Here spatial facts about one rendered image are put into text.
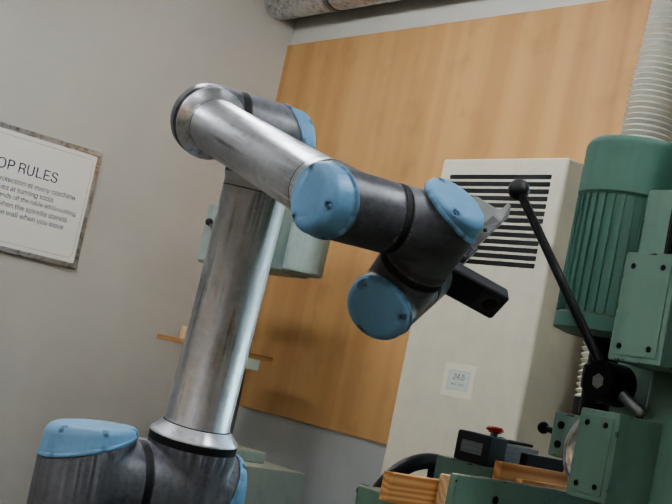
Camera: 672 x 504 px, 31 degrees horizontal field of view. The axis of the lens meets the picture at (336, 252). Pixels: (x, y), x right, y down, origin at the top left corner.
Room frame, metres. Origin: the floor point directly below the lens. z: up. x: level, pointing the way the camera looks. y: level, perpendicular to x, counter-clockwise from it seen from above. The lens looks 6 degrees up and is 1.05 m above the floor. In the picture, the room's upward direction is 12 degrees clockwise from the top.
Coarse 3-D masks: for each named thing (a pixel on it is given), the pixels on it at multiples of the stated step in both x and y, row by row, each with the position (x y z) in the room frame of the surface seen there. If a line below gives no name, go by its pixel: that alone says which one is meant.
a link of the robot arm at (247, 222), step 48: (240, 192) 1.96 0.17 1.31; (240, 240) 1.97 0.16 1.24; (240, 288) 1.98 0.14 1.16; (192, 336) 2.00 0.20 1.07; (240, 336) 2.00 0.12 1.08; (192, 384) 1.99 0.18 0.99; (240, 384) 2.04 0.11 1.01; (192, 432) 1.99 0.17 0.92; (192, 480) 1.99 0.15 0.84; (240, 480) 2.04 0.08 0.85
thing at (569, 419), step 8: (560, 416) 1.91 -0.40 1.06; (568, 416) 1.89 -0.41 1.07; (576, 416) 1.88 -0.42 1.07; (560, 424) 1.90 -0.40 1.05; (568, 424) 1.89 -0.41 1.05; (552, 432) 1.91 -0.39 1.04; (560, 432) 1.90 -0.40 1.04; (552, 440) 1.91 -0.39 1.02; (560, 440) 1.90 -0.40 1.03; (552, 448) 1.91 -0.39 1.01; (560, 448) 1.90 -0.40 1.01; (560, 456) 1.89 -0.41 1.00
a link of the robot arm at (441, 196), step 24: (432, 192) 1.47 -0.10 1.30; (456, 192) 1.50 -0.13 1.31; (432, 216) 1.47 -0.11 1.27; (456, 216) 1.46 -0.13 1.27; (480, 216) 1.49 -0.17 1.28; (408, 240) 1.46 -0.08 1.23; (432, 240) 1.48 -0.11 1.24; (456, 240) 1.48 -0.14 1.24; (384, 264) 1.54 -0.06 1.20; (408, 264) 1.51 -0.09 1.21; (432, 264) 1.51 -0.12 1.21; (456, 264) 1.53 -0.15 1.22; (432, 288) 1.54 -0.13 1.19
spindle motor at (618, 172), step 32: (608, 160) 1.84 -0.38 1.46; (640, 160) 1.81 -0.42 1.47; (608, 192) 1.83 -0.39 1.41; (640, 192) 1.81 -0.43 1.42; (576, 224) 1.89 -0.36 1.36; (608, 224) 1.82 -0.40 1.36; (640, 224) 1.81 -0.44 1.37; (576, 256) 1.87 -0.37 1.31; (608, 256) 1.82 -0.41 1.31; (576, 288) 1.86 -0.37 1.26; (608, 288) 1.82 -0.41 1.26; (608, 320) 1.81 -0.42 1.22
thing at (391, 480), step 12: (384, 480) 1.68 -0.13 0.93; (396, 480) 1.67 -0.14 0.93; (408, 480) 1.68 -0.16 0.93; (420, 480) 1.69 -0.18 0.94; (432, 480) 1.71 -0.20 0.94; (384, 492) 1.67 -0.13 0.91; (396, 492) 1.67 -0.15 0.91; (408, 492) 1.68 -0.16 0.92; (420, 492) 1.70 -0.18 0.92; (432, 492) 1.71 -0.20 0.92
